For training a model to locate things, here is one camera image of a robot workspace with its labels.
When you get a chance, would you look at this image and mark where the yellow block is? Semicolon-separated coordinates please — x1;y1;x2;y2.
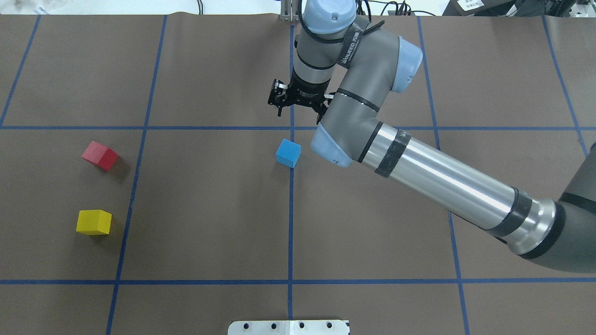
76;209;112;235

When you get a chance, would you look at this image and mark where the aluminium frame post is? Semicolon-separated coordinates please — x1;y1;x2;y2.
279;0;302;22

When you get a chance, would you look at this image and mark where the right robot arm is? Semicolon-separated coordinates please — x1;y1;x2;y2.
270;0;596;273

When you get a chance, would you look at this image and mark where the blue block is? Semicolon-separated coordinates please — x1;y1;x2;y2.
275;139;302;169

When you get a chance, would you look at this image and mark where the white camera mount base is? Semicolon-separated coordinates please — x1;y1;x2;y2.
227;320;351;335

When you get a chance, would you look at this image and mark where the red block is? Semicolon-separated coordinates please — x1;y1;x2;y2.
81;141;119;171

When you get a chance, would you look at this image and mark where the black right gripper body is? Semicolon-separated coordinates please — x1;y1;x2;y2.
281;80;330;108

